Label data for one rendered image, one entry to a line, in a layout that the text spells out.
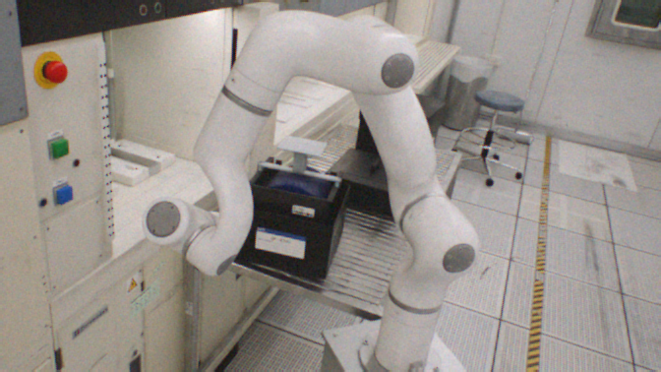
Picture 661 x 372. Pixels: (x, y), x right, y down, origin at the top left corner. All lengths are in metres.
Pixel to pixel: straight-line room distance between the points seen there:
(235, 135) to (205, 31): 0.87
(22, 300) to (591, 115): 5.17
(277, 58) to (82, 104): 0.47
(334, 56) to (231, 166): 0.25
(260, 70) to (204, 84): 0.92
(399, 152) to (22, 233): 0.71
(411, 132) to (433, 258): 0.24
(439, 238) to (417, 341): 0.29
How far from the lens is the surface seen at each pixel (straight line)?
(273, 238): 1.51
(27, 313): 1.27
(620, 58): 5.65
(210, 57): 1.75
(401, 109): 0.97
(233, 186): 0.92
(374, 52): 0.84
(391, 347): 1.26
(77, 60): 1.17
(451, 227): 1.05
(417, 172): 1.01
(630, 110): 5.76
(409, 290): 1.16
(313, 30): 0.87
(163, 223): 0.95
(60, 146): 1.16
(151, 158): 1.83
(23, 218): 1.16
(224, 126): 0.90
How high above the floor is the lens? 1.66
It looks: 26 degrees down
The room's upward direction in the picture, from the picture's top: 8 degrees clockwise
